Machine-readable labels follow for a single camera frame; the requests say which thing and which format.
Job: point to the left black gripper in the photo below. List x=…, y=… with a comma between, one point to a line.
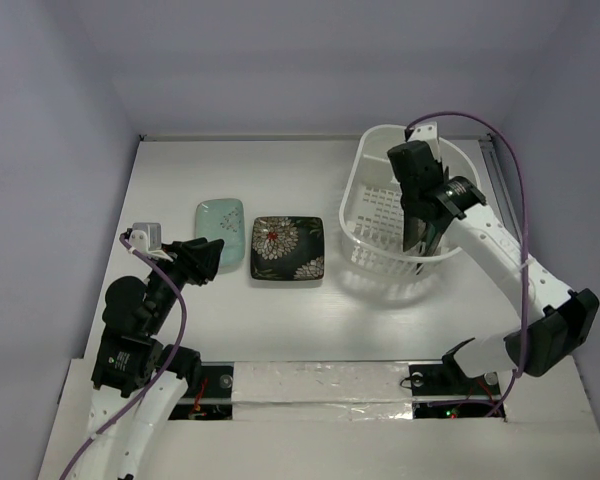
x=198, y=257

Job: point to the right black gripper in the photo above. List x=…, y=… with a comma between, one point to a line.
x=419, y=208

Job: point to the light green speckled plate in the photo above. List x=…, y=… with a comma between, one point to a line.
x=223, y=219

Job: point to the black floral square plate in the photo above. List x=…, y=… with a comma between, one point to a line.
x=287, y=248

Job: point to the black plain plate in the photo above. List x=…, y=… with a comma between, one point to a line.
x=430, y=241

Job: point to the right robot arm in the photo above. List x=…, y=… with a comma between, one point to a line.
x=555, y=320

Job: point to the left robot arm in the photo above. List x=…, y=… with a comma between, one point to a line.
x=137, y=381

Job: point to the white plastic dish rack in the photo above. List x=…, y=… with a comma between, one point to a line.
x=371, y=217

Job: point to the foil covered front board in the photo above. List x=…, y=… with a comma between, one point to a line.
x=549, y=433

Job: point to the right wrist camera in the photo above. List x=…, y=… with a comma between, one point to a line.
x=425, y=132

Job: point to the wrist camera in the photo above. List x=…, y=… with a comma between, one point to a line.
x=149, y=235
x=425, y=132

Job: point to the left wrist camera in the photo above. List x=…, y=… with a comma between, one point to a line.
x=149, y=235

